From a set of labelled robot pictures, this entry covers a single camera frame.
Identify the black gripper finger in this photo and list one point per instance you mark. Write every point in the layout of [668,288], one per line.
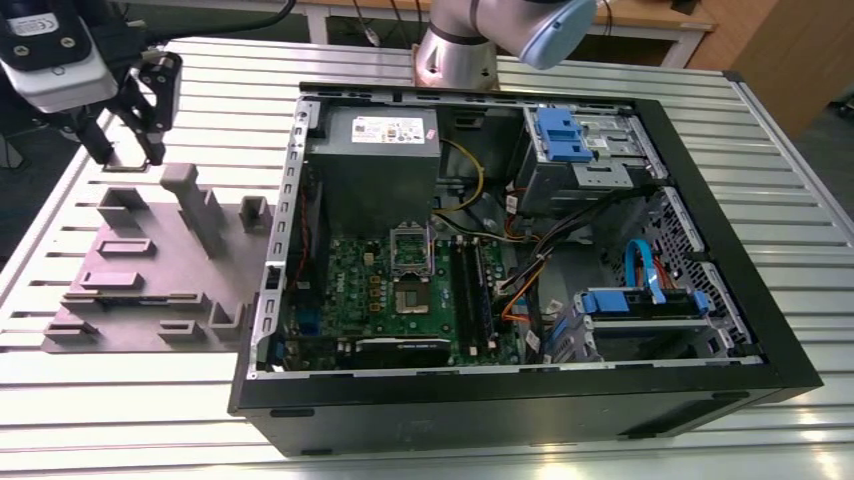
[96,140]
[160,90]

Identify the CPU socket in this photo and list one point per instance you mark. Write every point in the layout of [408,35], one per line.
[414,300]

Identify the grey plastic parts rack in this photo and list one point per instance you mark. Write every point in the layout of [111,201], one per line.
[167,280]

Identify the grey power supply unit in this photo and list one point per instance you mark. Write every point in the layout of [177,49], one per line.
[374,175]

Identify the green motherboard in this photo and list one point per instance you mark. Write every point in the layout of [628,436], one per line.
[347,310]

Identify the blue plastic drive carrier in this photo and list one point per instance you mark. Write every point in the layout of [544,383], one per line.
[563,135]

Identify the black graphics card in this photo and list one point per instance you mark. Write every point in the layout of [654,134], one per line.
[400,347]

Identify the grey metal drive cage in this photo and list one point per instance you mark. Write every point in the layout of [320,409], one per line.
[600,180]

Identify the hard disk in blue carrier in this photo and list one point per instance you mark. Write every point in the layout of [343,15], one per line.
[610,302]

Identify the grey metal disk bay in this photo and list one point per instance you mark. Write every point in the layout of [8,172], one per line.
[580,345]

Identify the black PC case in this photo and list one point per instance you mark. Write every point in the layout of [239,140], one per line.
[534,415]

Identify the wooden cabinet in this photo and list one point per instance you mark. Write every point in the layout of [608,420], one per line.
[787,50]

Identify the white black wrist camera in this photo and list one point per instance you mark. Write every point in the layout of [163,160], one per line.
[53,75]

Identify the brown square base plate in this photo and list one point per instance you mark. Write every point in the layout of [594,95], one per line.
[419,75]

